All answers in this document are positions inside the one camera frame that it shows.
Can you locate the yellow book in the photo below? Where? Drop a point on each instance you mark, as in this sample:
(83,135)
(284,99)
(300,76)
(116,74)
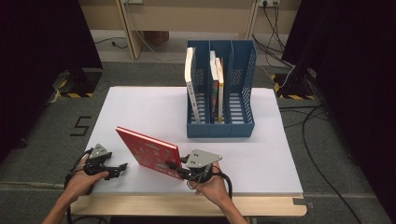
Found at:
(220,93)

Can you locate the black stand base hazard tape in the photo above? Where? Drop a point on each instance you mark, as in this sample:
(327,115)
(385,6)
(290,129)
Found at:
(77,82)
(295,84)

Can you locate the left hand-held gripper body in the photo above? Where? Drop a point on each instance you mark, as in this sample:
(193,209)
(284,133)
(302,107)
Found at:
(98,161)

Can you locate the person's right hand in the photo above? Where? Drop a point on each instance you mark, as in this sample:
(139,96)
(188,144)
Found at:
(214,188)

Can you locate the beige wooden desk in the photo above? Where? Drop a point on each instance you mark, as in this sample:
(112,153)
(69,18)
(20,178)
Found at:
(186,15)

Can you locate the black curtain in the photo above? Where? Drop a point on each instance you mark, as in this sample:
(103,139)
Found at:
(358,77)
(31,62)

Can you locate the white book with picture grid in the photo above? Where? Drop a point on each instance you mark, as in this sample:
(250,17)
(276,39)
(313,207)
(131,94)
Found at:
(190,68)

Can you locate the white wall socket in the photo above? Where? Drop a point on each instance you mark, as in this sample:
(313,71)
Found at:
(269,3)

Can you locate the red book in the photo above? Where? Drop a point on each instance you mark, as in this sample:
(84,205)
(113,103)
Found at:
(149,152)

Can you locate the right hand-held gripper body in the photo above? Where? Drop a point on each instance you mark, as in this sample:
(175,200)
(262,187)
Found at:
(200,160)

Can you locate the blue plastic file rack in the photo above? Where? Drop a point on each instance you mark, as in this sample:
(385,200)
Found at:
(218,130)

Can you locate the teal illustrated book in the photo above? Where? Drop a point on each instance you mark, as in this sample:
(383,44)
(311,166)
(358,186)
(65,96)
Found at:
(213,93)

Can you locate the person's left hand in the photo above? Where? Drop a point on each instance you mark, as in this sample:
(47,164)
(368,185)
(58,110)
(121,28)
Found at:
(81,183)

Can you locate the white power strip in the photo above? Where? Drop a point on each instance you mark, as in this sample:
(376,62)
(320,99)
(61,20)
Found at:
(132,1)

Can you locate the white board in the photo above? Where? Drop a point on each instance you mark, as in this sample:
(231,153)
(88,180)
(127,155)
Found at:
(149,105)

